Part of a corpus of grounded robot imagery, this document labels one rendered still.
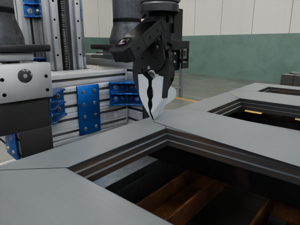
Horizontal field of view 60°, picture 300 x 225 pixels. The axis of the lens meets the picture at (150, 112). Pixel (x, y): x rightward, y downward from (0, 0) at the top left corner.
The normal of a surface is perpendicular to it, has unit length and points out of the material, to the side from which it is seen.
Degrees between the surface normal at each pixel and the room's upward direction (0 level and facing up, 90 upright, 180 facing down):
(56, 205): 0
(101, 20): 90
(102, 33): 90
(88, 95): 90
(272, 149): 0
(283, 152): 0
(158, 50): 90
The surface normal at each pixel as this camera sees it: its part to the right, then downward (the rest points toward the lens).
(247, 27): -0.71, 0.18
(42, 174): 0.00, -0.97
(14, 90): 0.70, 0.18
